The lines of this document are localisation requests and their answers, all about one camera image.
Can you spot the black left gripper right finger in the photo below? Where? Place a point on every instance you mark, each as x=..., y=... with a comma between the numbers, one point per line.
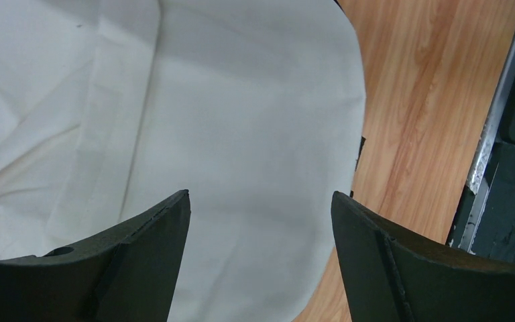
x=391, y=273

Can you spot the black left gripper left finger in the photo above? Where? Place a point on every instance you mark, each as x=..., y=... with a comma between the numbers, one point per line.
x=125, y=273

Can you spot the cream canvas backpack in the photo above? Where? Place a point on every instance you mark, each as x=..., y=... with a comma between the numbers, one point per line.
x=255, y=107

